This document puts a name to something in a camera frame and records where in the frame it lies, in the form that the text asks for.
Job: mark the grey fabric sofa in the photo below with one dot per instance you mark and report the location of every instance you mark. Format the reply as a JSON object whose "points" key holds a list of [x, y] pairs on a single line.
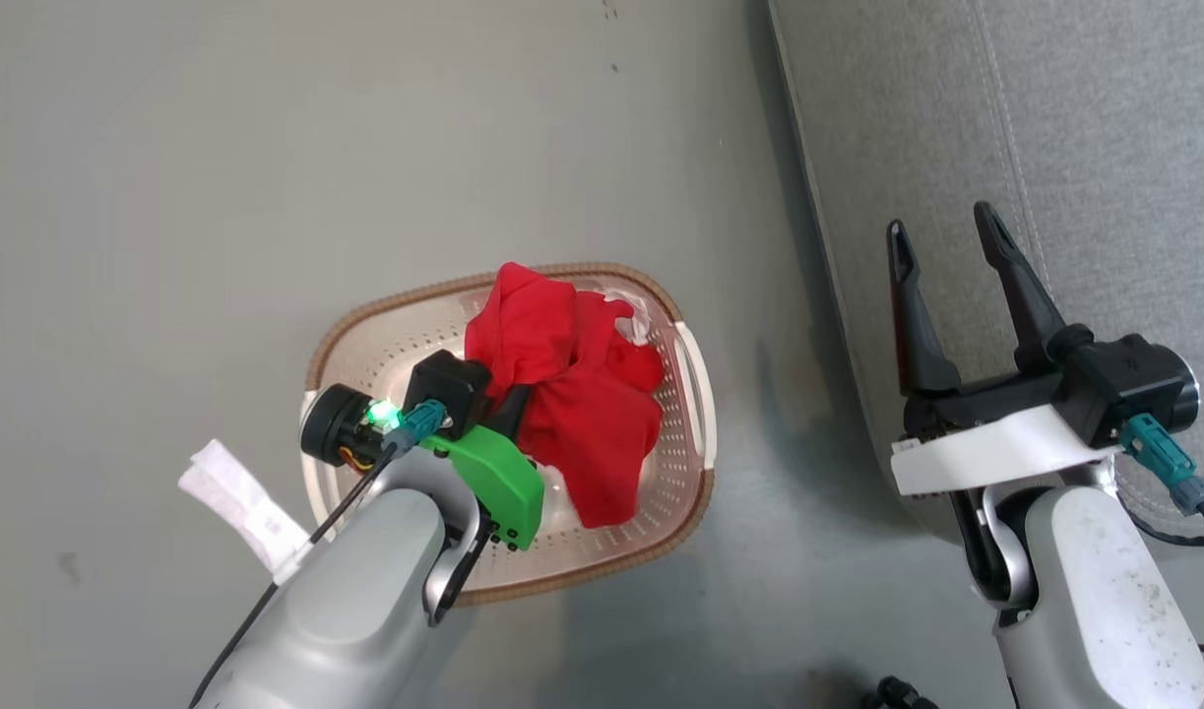
{"points": [[1104, 118]]}

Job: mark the beige perforated laundry basket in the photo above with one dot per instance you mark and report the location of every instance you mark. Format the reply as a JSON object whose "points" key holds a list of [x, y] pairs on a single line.
{"points": [[405, 345]]}

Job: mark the red garment with white stripes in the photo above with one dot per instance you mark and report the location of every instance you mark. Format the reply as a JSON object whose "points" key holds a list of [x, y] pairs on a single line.
{"points": [[582, 414]]}

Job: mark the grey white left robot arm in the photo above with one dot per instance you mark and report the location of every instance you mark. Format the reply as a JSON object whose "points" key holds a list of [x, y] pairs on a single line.
{"points": [[346, 591]]}

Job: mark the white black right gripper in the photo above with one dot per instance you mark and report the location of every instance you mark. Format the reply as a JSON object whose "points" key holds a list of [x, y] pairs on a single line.
{"points": [[995, 433]]}

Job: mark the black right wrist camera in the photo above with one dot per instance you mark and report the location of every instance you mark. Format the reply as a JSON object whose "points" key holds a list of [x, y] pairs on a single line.
{"points": [[1123, 379]]}

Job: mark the white paper tag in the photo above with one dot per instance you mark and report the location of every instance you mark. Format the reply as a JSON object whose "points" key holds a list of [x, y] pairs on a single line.
{"points": [[242, 502]]}

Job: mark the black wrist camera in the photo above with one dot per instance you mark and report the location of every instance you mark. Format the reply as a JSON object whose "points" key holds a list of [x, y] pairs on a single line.
{"points": [[1123, 379], [449, 384]]}

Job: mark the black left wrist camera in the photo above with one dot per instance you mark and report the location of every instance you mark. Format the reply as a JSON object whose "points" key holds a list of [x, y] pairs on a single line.
{"points": [[449, 384]]}

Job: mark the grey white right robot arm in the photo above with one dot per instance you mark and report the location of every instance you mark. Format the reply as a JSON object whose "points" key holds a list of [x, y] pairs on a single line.
{"points": [[1104, 591]]}

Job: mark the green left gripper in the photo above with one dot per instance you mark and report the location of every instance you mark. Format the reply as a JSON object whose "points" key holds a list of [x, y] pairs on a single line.
{"points": [[503, 487]]}

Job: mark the small black object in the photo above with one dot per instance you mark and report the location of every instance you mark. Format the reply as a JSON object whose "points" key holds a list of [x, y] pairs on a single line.
{"points": [[897, 694]]}

